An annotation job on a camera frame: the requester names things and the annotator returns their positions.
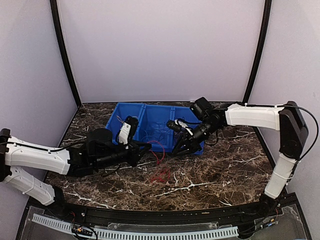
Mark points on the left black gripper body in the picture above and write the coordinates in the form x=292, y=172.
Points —
x=132, y=160

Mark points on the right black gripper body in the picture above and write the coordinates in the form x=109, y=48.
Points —
x=192, y=142

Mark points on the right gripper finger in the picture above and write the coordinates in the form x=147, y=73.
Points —
x=182, y=141
x=185, y=150

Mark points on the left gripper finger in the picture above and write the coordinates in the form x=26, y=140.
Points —
x=142, y=145
x=142, y=151

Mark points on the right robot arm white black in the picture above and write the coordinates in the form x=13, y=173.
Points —
x=286, y=119

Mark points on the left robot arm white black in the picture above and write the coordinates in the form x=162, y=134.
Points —
x=96, y=153

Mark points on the middle blue storage bin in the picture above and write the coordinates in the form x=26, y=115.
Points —
x=153, y=127

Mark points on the blue storage bin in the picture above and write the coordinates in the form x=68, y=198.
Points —
x=189, y=118
x=121, y=111
x=153, y=127

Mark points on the right blue storage bin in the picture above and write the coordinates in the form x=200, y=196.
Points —
x=189, y=118

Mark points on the left blue storage bin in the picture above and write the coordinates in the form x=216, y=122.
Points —
x=121, y=111

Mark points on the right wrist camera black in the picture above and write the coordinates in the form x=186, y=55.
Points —
x=201, y=108

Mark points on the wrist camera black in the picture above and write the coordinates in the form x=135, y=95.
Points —
x=98, y=139
x=201, y=108

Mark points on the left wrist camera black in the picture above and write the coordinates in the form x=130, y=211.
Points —
x=98, y=139

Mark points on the white slotted cable duct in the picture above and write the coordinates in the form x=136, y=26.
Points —
x=107, y=234

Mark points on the black front rail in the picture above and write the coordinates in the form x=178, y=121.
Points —
x=244, y=214

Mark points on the right black frame post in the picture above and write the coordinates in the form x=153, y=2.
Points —
x=259, y=50

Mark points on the black frame post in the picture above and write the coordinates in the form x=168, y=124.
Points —
x=259, y=50
x=63, y=52

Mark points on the left black frame post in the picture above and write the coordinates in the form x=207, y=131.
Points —
x=63, y=52

